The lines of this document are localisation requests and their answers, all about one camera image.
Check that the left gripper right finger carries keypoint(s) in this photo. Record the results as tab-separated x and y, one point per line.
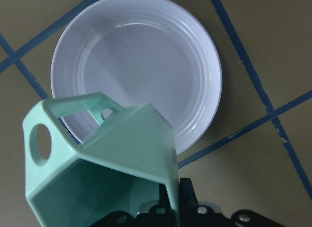
187	202

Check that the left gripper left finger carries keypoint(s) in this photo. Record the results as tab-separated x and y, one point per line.
156	213

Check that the mint green angular cup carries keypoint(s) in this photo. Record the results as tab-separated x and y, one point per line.
118	168

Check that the lavender round plate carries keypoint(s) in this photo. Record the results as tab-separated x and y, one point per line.
138	51

